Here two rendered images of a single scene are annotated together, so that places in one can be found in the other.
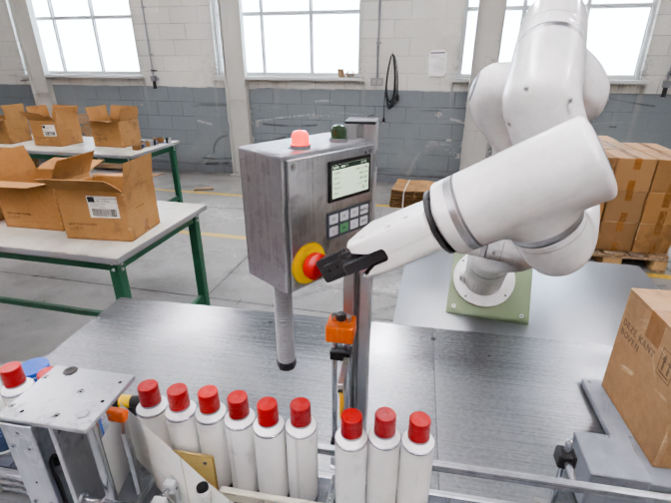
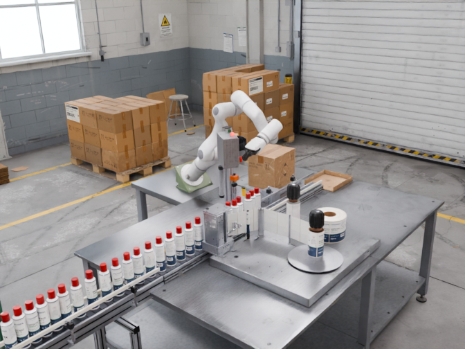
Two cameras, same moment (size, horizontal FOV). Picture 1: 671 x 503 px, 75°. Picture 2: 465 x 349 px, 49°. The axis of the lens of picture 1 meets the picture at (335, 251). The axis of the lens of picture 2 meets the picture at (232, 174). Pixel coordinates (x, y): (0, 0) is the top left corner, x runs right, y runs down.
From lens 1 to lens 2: 290 cm
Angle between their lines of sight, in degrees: 55
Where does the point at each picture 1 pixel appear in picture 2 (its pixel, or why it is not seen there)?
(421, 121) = not seen: outside the picture
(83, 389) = (216, 207)
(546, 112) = (261, 118)
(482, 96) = (221, 113)
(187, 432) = not seen: hidden behind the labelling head
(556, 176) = (277, 127)
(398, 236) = (261, 144)
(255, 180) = (229, 145)
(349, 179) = not seen: hidden behind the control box
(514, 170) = (272, 129)
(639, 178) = (144, 118)
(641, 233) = (154, 148)
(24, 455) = (220, 224)
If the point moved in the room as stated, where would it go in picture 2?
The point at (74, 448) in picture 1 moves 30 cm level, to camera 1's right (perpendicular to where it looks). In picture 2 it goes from (223, 219) to (248, 201)
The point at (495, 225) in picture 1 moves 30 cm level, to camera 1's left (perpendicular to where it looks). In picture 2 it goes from (272, 137) to (249, 151)
